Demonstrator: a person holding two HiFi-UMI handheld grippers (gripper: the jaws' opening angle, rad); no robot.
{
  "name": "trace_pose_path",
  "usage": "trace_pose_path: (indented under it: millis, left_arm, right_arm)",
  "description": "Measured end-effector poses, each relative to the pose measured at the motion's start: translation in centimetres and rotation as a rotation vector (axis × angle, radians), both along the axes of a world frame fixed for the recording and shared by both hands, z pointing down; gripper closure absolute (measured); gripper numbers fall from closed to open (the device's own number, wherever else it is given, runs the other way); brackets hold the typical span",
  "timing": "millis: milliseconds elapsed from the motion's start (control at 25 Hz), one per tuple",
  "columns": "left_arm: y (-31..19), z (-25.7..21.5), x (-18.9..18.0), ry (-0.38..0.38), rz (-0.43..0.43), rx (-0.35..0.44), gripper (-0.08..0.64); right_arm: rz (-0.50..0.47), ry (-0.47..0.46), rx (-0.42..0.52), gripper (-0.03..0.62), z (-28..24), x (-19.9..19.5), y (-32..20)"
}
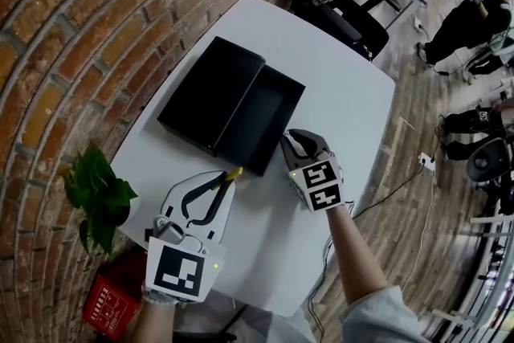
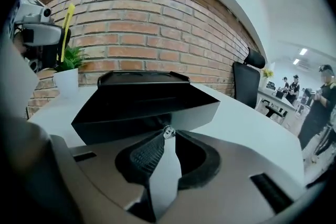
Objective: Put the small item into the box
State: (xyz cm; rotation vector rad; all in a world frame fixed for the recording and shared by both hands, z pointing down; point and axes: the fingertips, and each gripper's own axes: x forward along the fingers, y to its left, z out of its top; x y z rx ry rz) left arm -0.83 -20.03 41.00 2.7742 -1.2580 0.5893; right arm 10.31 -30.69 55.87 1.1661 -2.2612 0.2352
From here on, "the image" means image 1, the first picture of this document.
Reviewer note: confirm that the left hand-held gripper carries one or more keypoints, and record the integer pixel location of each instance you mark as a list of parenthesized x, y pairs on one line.
[(178, 269)]

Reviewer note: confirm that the red fire extinguisher box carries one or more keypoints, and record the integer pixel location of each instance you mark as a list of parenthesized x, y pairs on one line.
[(108, 305)]

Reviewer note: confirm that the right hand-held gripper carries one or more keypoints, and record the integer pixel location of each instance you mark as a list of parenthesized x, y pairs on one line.
[(321, 184)]

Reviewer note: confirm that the black box base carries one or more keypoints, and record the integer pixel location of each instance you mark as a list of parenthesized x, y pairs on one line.
[(261, 124)]

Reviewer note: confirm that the person's left forearm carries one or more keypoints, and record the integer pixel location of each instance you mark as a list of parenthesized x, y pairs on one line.
[(152, 323)]

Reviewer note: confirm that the person's right forearm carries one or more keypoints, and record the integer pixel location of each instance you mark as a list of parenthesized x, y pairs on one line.
[(353, 253)]

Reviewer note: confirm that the green potted plant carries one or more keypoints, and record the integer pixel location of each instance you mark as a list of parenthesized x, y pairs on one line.
[(100, 189)]

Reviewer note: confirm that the black and white round chair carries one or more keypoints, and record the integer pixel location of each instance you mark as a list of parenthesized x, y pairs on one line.
[(488, 160)]

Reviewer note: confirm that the black box lid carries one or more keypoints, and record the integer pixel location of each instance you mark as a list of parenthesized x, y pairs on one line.
[(209, 92)]

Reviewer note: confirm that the white power strip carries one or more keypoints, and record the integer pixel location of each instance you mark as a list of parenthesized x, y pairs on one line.
[(426, 164)]

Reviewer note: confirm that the light grey shirt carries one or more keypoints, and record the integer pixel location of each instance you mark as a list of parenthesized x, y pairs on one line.
[(377, 321)]

